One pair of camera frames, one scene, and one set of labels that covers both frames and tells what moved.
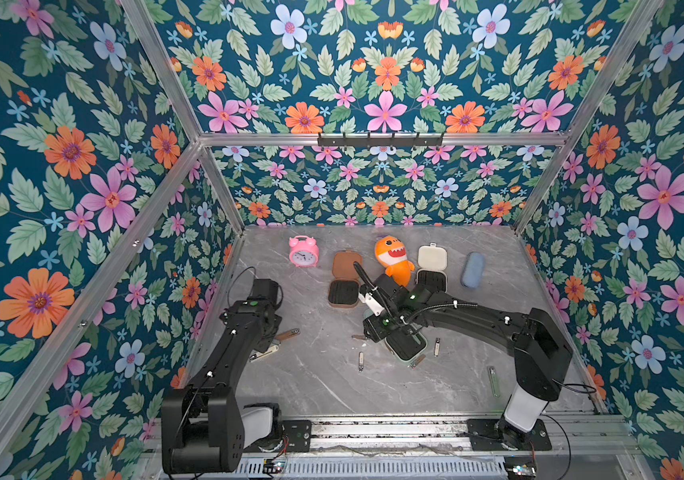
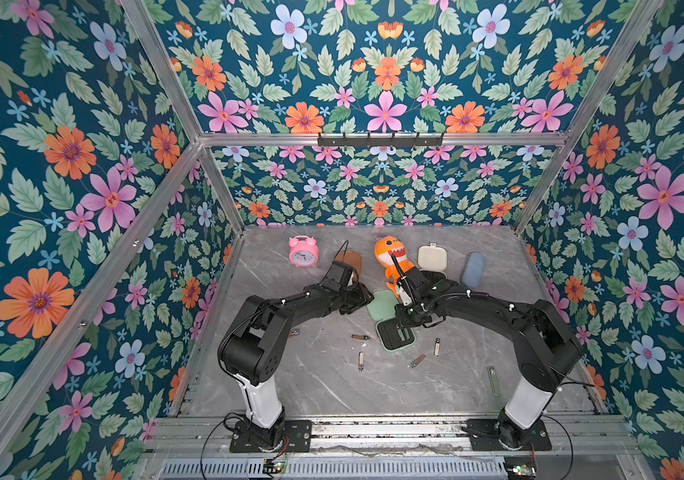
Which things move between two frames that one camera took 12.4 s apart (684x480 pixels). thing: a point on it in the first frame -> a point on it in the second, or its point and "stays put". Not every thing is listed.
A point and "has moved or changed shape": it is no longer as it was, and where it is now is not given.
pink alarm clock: [304, 251] stays put
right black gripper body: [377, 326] -> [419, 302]
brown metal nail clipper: [415, 363] stays put
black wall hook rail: [380, 141] stays put
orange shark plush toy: [392, 254] stays put
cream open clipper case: [432, 267] stays put
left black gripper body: [268, 335] -> [351, 300]
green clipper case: [407, 345] has moved or changed shape
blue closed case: [473, 270] stays put
